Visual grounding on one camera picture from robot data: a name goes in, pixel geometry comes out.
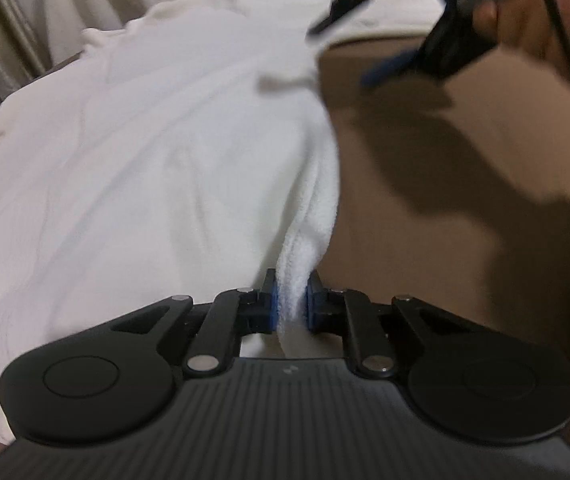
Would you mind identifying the white fleece garment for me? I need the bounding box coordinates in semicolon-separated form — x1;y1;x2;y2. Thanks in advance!
0;0;443;445

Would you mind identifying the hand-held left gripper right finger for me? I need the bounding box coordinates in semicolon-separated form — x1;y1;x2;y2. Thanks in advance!
306;270;471;380

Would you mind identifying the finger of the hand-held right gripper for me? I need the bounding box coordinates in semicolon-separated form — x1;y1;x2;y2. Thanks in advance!
306;0;382;38
360;0;497;88

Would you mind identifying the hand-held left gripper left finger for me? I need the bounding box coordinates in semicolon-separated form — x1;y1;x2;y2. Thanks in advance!
110;269;281;378

